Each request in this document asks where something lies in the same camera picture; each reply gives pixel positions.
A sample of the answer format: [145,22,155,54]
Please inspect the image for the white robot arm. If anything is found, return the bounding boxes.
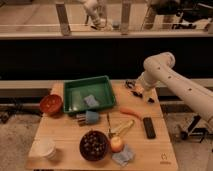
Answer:
[137,52,213,127]

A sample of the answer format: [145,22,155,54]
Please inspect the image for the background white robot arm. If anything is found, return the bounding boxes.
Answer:
[78,0,108,29]

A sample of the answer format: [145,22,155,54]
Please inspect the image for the blue cylindrical brush holder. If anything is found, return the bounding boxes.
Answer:
[76,111,99,125]

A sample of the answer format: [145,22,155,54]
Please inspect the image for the orange carrot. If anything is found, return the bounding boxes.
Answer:
[119,108,141,119]

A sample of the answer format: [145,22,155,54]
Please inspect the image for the black remote control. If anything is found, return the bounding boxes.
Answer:
[143,117,156,139]

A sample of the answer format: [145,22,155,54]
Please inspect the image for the blue sponge in tray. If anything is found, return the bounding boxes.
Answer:
[84,95,99,107]

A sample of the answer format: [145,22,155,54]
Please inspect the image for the green plastic tray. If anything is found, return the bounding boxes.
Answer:
[63,76,116,115]

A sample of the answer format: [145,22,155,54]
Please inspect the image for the orange apple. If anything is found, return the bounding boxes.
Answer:
[110,136,124,152]

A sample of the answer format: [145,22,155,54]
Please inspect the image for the blue folded cloth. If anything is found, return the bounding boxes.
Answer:
[112,144,134,166]

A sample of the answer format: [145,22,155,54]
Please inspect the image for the dark bowl of beads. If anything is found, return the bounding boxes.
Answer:
[79,130,109,161]

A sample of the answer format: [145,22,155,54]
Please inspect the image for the red bowl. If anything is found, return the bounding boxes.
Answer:
[39,94,63,116]

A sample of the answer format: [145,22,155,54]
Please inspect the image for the white stacked bowls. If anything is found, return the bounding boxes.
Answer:
[30,138,56,159]

